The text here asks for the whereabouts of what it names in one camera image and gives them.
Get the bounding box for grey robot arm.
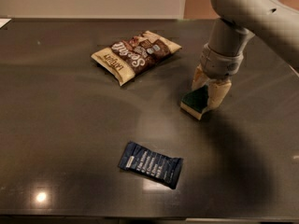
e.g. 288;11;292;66
192;0;299;113

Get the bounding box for green and yellow sponge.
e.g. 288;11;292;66
180;85;208;120

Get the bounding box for brown cream snack bag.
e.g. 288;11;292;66
92;31;181;86

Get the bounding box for dark blue rxbar wrapper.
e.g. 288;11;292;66
119;142;183;189

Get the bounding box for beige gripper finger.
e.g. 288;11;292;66
206;79;232;110
192;65;209;91

